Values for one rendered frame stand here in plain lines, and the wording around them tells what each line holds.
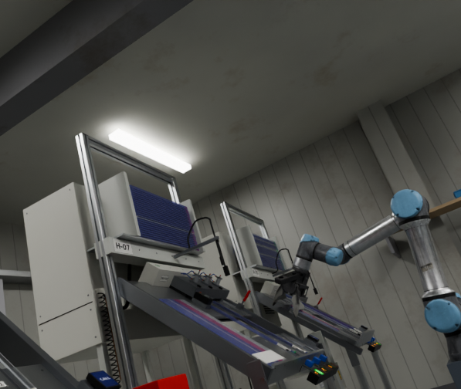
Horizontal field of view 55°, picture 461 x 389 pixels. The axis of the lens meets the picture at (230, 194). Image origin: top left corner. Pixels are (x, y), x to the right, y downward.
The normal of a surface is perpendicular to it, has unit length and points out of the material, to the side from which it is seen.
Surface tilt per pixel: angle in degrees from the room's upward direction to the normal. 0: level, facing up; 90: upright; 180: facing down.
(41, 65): 90
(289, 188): 90
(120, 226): 90
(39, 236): 90
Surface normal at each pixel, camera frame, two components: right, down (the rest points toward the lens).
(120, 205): -0.43, -0.22
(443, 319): -0.54, -0.03
